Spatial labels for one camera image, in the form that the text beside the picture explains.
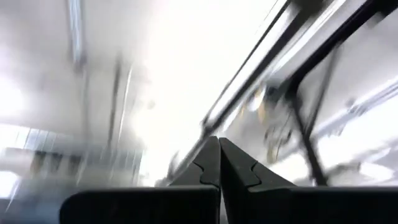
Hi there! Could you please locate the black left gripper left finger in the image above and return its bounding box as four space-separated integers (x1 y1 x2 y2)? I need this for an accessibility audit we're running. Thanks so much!
169 136 222 188

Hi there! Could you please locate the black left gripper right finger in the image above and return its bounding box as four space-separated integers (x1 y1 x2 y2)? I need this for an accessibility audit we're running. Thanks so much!
219 138 297 224

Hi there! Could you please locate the black overhead frame beam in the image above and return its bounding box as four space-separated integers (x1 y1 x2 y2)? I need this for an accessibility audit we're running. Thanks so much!
198 0 398 187

